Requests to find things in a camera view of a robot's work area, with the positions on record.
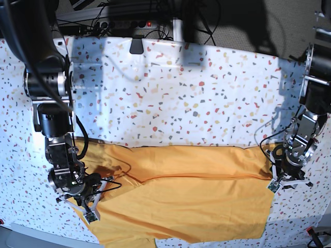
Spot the yellow T-shirt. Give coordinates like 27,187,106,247
83,143,274,247

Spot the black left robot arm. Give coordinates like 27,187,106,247
272,27,330,182

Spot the white terrazzo pattern tablecloth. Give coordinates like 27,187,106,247
1,37,330,247

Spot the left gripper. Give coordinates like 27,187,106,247
274,139,317,181

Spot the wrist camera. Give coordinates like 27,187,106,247
84,210,100,225
267,180,281,194

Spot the black table clamp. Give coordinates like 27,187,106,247
129,35,144,55

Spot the white power strip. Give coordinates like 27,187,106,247
96,20,158,30

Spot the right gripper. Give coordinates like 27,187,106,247
47,141,101,204

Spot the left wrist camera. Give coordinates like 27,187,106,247
267,180,281,194

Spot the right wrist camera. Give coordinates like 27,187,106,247
84,210,100,225

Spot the aluminium frame post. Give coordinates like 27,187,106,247
172,18,184,42

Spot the red black clamp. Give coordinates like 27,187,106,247
306,227,324,248

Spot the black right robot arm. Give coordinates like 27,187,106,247
1,1,101,207

